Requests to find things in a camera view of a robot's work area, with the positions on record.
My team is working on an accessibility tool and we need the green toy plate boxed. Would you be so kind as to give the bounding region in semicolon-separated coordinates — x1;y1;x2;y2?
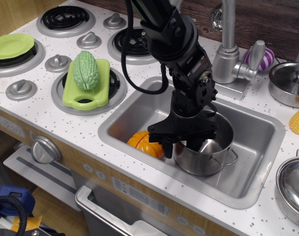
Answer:
0;33;34;60

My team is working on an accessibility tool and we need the back left stove burner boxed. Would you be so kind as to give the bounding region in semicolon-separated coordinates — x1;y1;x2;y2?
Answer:
36;5;96;38

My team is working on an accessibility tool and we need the orange toy pumpkin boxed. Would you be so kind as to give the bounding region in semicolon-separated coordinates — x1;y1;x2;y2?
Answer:
127;131;163;159

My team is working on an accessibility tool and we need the silver toy sink basin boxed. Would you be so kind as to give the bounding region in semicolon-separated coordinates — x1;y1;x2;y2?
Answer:
97;76;286;210

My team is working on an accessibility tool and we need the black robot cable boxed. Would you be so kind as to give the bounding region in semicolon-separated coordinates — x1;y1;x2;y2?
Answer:
120;0;170;95

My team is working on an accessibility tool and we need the black braided cable bottom left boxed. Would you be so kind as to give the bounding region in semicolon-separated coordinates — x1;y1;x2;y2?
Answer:
0;195;28;233

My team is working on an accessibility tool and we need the silver stove knob top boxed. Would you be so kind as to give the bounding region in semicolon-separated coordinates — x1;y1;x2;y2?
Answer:
103;13;126;30

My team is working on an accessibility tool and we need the silver stove knob bottom left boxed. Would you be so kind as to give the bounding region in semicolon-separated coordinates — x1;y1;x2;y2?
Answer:
5;80;37;101

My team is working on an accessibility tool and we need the green toy cutting board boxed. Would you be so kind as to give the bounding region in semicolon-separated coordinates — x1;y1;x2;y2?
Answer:
62;59;110;111

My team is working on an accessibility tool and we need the steel pan lower right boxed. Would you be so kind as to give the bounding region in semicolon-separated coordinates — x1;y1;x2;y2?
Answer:
275;149;299;226

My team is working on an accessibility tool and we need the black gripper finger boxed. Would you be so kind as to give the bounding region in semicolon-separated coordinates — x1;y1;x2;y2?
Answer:
163;141;173;158
186;139;205;151

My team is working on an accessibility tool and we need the front right stove burner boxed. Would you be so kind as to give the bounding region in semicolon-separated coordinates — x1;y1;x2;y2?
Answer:
51;68;127;116

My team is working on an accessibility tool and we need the silver stove knob lower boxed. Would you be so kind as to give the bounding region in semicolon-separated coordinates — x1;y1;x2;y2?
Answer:
45;54;72;73

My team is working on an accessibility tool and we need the silver toy faucet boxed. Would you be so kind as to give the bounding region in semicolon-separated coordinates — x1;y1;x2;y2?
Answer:
212;0;266;100

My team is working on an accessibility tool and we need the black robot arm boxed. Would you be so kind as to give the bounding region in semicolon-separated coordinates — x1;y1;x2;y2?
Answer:
126;0;218;158

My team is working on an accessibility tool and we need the stainless steel pot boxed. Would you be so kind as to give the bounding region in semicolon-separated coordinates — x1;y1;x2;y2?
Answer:
173;113;238;176

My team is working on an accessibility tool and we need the silver stove knob middle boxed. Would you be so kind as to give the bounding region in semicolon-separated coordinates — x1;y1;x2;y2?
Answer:
77;31;102;50

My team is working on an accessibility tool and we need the silver stove knob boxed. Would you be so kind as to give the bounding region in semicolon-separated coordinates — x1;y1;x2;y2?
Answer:
5;80;37;101
103;13;126;30
45;54;72;73
77;31;102;50

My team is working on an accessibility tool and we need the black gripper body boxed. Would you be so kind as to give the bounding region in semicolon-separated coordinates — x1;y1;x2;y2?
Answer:
148;110;218;144

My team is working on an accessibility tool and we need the front left stove burner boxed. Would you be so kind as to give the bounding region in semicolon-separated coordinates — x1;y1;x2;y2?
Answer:
0;39;45;78

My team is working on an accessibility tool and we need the stove burner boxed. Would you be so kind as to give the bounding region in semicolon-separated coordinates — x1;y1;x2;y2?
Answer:
36;5;96;38
51;68;127;116
107;27;157;65
0;39;45;78

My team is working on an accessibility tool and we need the purple striped toy egg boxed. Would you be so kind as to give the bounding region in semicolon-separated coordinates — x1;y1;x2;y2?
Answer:
243;47;274;72

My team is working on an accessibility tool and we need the silver oven dial knob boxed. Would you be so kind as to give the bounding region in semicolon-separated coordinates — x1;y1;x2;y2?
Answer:
31;135;62;164

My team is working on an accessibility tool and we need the silver dishwasher door handle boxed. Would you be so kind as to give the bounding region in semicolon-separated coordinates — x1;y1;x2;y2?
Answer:
74;185;140;236

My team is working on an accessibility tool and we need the back right stove burner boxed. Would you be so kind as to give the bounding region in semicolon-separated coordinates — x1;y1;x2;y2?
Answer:
107;27;157;65

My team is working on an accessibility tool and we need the green toy bitter melon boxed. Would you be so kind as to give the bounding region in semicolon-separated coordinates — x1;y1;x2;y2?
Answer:
73;51;99;90

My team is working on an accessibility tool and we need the blue clamp tool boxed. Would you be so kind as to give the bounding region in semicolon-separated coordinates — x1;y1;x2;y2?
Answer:
0;185;35;216

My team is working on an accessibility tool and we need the steel pot with lid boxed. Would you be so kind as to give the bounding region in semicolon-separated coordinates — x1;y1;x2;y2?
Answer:
269;62;299;108

